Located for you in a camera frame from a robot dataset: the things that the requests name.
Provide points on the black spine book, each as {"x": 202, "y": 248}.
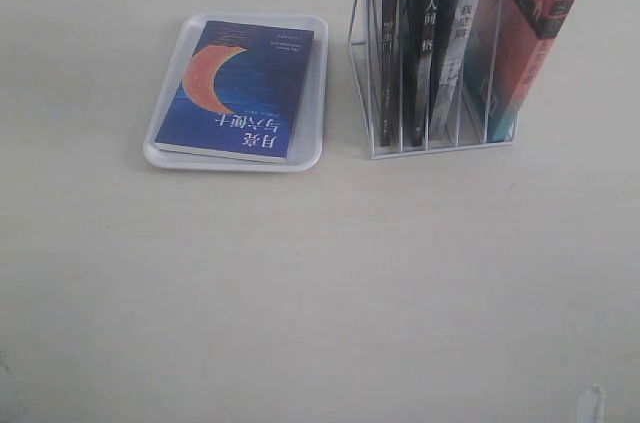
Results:
{"x": 419, "y": 65}

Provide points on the red cover book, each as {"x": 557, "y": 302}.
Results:
{"x": 509, "y": 43}

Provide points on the grey white spine book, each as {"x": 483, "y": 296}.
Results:
{"x": 454, "y": 21}

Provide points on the white object bottom edge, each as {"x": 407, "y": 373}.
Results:
{"x": 591, "y": 404}

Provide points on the white wire book rack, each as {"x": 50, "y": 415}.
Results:
{"x": 462, "y": 131}

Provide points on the white plastic tray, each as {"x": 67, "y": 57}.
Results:
{"x": 306, "y": 144}

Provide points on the dark brown spine book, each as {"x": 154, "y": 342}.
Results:
{"x": 385, "y": 38}

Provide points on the blue moon cover book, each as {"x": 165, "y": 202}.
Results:
{"x": 240, "y": 93}

